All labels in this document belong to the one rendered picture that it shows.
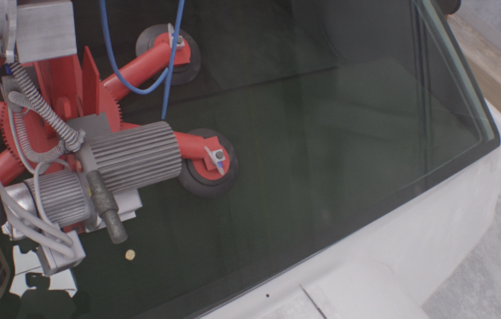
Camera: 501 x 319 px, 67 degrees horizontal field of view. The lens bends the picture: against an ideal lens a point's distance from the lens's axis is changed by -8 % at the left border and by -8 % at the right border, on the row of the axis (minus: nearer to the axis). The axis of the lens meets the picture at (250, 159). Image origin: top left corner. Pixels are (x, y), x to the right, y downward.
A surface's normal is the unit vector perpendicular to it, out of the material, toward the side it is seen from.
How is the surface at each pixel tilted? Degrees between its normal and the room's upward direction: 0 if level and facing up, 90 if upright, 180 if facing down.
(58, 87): 73
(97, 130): 26
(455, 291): 0
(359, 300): 8
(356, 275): 14
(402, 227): 50
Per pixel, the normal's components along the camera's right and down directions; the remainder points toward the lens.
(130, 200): 0.47, -0.25
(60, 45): 0.57, 0.51
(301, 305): 0.27, -0.63
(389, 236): 0.65, 0.05
